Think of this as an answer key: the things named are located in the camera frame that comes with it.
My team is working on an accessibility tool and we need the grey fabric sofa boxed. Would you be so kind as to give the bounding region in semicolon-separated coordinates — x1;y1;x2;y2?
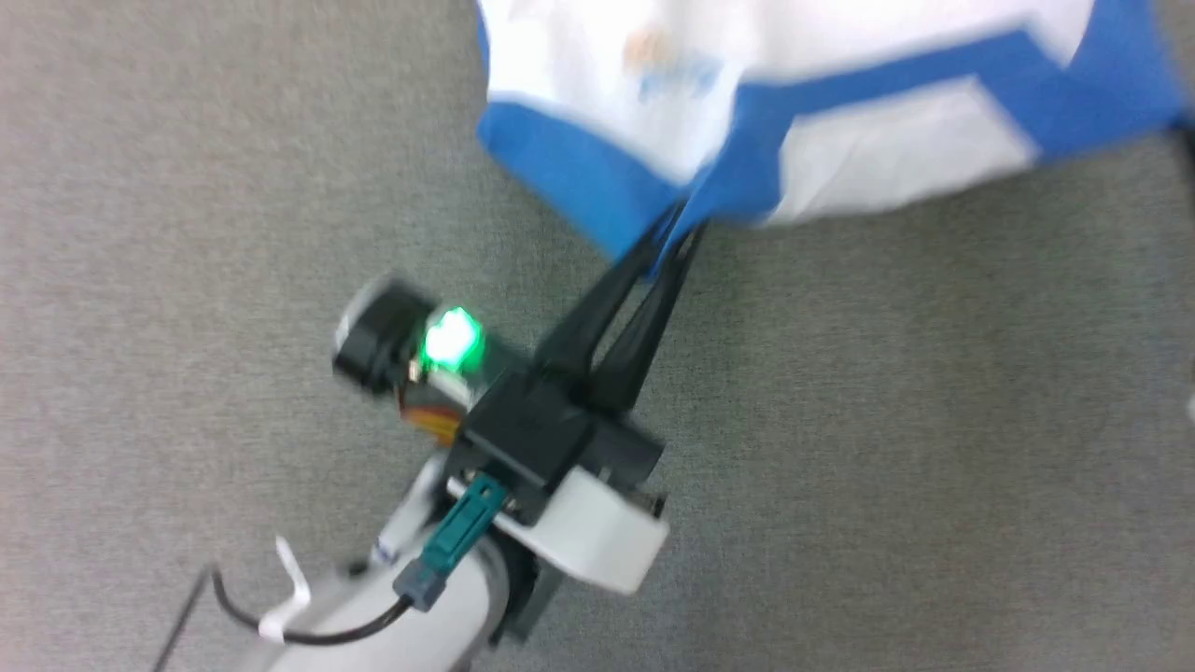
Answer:
0;0;1195;672

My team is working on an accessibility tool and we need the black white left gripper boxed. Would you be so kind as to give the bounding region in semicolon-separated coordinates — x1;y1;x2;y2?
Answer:
445;203;710;598

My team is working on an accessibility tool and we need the thin black cable teal plug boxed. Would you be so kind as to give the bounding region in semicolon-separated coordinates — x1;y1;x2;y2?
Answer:
154;474;511;672

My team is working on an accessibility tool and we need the blue and white garment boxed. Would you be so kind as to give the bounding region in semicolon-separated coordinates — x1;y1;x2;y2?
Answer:
474;0;1195;264

